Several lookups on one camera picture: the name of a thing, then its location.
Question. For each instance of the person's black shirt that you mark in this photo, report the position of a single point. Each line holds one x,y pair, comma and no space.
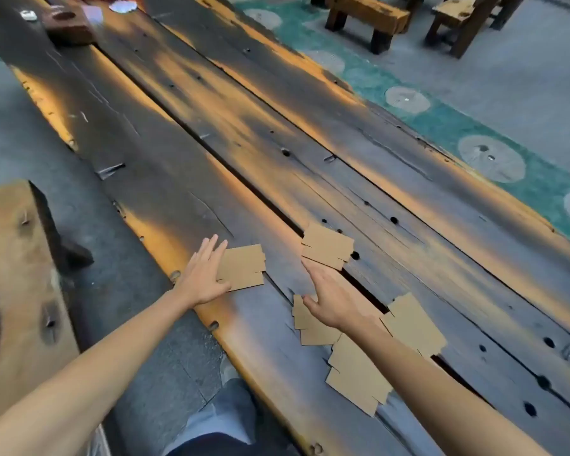
209,448

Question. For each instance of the person's left forearm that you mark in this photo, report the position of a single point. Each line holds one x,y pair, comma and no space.
76,375

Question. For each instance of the person's grey trousers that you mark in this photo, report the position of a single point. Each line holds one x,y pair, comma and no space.
228,413

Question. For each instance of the person's right hand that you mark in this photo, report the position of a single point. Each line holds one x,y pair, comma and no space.
337,303

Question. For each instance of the small white object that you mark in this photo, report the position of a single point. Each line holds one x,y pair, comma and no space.
28,15

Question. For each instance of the weathered wooden bench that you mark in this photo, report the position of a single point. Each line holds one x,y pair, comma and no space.
14,280

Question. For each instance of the brown cardboard piece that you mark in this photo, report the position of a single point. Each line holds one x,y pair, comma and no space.
316,336
328,246
244,268
356,379
415,325

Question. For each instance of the person's right forearm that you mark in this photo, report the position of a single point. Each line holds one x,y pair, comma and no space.
432,394

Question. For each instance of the green floor strip with discs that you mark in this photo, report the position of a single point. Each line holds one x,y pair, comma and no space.
446,121

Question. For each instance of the dark wooden block with hole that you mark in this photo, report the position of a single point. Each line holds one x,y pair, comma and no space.
71,28

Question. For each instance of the person's left hand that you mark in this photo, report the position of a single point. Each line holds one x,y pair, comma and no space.
202,280

